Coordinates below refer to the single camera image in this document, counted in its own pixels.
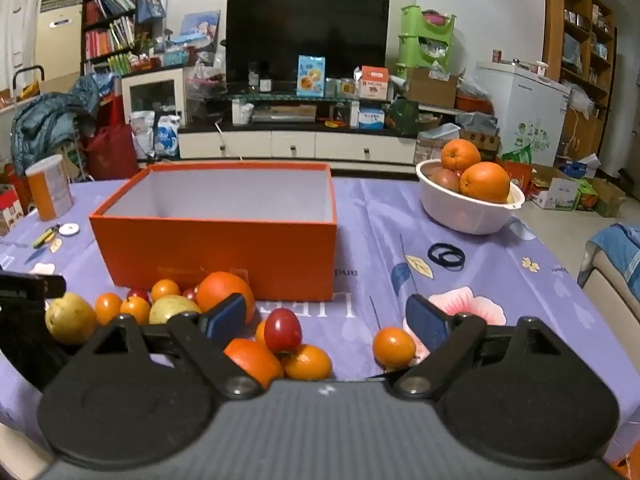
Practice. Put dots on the white and blue bag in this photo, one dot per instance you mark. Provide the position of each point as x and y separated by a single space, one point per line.
167 135

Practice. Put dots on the white television stand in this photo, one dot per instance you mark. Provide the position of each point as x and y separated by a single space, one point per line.
295 145

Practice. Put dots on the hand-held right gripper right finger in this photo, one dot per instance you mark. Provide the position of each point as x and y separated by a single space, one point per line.
425 322

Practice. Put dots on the reddish brown fruit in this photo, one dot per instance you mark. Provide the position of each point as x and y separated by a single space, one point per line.
445 179

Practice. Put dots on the large orange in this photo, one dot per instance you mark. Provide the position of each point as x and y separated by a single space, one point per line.
222 287
460 155
252 360
484 182

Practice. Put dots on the green and white carton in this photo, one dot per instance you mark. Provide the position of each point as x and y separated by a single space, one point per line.
555 194

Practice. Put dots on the red shopping bag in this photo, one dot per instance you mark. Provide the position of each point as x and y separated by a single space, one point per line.
107 152

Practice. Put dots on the green plastic rack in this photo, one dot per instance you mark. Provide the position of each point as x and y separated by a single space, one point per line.
407 45

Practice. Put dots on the dark green gift bag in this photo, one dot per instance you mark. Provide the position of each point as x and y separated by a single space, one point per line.
402 117

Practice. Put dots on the rows of shelved books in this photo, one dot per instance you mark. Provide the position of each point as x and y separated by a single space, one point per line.
102 42

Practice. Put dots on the wooden shelf cabinet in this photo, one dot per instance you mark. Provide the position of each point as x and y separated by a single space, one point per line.
552 25

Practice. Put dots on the purple floral tablecloth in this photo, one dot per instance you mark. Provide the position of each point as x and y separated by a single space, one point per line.
380 240

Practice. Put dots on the red patterned box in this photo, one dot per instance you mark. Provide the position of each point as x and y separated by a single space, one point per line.
10 210

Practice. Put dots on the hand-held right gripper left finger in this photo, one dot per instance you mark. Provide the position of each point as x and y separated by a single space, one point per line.
227 317

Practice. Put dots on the orange cardboard box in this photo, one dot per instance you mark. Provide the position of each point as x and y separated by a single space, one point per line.
215 245

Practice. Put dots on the black television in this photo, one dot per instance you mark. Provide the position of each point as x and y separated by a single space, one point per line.
305 30

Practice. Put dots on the orange and white canister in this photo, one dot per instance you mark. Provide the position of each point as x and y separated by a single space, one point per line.
50 190

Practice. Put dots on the blue and white box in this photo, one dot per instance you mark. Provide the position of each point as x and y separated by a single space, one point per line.
371 117

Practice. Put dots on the dark bookshelf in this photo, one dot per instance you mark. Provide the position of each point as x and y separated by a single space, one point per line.
157 40

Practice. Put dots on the blue tote bag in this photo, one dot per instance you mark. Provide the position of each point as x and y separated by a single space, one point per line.
150 7

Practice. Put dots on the white plastic colander bowl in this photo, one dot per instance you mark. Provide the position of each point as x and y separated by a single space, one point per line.
465 210

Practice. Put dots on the white plastic bag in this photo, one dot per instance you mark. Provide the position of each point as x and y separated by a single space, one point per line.
142 132

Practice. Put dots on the blue cloth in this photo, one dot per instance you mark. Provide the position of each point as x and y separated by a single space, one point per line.
615 245

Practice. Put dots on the yellow lemon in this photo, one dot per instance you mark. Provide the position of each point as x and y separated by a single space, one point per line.
70 317

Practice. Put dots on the orange and white carton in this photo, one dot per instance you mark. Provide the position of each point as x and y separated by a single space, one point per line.
374 82

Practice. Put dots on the white chest freezer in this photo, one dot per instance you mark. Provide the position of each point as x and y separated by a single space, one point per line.
525 110

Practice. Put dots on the beige standing air conditioner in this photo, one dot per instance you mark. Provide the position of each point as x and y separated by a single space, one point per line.
57 45

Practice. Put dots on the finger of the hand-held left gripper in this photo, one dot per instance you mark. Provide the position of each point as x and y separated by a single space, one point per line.
30 287

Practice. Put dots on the white glass-door cabinet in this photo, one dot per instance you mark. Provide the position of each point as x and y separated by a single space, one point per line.
150 76

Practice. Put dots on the yellow black pen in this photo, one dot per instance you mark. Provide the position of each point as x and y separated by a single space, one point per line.
44 238

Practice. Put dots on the blue snack packet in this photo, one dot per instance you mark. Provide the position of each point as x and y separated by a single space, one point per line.
310 77

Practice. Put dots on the open cardboard box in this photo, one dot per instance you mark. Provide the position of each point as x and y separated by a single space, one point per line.
602 200

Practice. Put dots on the brown cardboard box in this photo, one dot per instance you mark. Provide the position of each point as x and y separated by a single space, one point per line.
430 90

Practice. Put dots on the blue padded jacket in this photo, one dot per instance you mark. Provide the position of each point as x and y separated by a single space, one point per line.
40 120

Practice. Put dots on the beige sofa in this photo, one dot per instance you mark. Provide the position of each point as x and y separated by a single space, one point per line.
610 295

